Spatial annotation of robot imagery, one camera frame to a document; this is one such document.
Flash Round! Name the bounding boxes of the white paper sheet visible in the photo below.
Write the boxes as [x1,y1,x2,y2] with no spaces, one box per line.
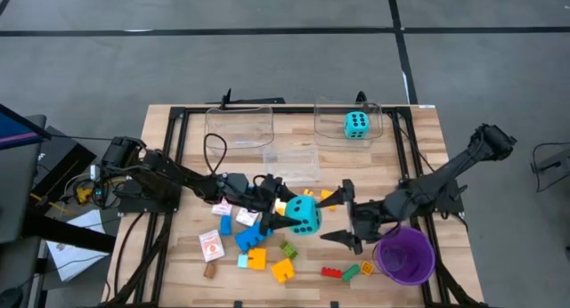
[45,208,111,283]

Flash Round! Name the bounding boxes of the purple plastic bucket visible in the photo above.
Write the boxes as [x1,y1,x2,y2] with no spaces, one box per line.
[372,225,436,287]

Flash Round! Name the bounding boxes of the small clear plastic bin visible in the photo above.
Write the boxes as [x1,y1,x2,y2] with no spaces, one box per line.
[262,143,322,188]

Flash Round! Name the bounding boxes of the computer monitor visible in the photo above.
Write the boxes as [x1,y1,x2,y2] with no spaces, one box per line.
[0,103,51,151]

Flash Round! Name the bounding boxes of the grey desk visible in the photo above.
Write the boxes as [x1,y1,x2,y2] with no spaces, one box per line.
[0,114,48,246]

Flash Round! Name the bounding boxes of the yellow cable connector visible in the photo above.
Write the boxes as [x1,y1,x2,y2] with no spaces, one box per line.
[73,187,93,207]

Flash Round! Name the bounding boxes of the black equipment case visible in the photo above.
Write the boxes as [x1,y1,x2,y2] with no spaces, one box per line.
[33,126,98,198]

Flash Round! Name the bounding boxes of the lime green toy block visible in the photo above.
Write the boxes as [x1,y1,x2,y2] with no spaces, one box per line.
[279,240,299,260]

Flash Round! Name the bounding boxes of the teal foam die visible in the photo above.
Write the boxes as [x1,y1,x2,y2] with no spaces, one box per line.
[342,110,371,140]
[283,195,323,237]

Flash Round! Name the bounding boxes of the green toy brick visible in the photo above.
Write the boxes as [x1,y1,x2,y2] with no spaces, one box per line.
[341,263,362,283]

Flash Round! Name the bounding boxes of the black camera mount with bar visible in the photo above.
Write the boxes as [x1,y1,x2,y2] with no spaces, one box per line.
[220,88,286,111]

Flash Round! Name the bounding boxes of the black metal table frame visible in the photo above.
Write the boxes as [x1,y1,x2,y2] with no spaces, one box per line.
[100,104,486,308]

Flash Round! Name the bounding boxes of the large clear plastic bin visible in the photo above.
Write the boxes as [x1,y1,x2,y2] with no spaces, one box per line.
[313,101,385,150]
[203,104,274,158]

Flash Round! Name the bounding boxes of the black metal beam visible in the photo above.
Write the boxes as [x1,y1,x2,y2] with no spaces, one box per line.
[21,212,118,255]

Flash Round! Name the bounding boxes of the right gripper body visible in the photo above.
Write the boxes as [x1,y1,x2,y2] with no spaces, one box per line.
[340,178,387,255]

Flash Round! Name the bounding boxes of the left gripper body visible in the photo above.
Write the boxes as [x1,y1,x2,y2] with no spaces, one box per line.
[248,174,287,237]

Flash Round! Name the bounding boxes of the blue comb-shaped toy block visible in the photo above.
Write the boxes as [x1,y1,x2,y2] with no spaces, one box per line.
[234,221,273,253]

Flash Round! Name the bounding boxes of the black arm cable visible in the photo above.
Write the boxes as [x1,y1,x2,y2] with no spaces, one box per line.
[203,133,229,175]

